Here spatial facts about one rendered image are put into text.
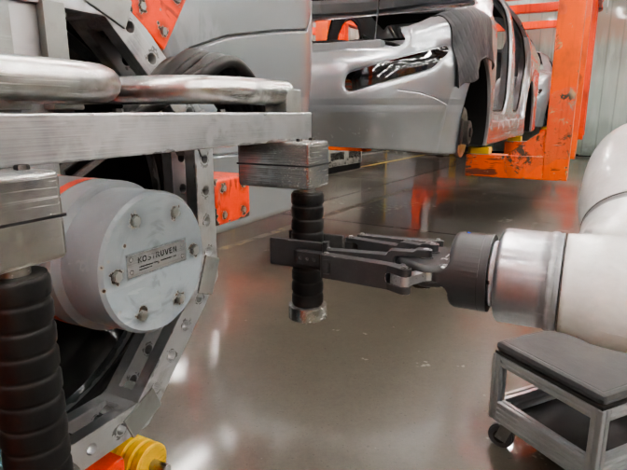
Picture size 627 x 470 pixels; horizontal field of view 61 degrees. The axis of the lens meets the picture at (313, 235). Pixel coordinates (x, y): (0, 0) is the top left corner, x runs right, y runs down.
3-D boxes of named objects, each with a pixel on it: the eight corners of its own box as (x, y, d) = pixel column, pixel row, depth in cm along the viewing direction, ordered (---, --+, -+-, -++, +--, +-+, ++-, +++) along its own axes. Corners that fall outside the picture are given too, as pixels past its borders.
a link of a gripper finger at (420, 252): (431, 284, 53) (429, 289, 52) (324, 275, 56) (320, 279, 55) (433, 247, 52) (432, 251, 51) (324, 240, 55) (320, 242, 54)
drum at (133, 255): (73, 281, 64) (60, 165, 61) (214, 311, 54) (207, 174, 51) (-50, 321, 52) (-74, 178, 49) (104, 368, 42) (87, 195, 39)
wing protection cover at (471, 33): (448, 92, 360) (452, 12, 348) (494, 91, 346) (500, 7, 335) (418, 89, 299) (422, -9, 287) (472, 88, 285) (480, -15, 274)
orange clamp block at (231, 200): (176, 222, 81) (213, 213, 89) (217, 227, 77) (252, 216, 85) (174, 176, 79) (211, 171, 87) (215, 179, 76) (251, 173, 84)
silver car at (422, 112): (399, 131, 774) (404, 16, 738) (536, 134, 691) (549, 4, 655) (160, 157, 346) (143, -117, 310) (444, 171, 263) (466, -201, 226)
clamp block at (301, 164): (261, 180, 63) (260, 135, 62) (329, 185, 59) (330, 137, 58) (237, 186, 59) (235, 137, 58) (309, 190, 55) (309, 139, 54)
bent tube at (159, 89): (168, 113, 67) (162, 24, 64) (301, 114, 58) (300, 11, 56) (42, 114, 52) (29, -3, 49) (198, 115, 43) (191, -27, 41)
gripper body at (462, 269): (484, 325, 48) (386, 309, 52) (498, 297, 55) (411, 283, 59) (490, 245, 46) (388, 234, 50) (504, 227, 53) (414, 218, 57)
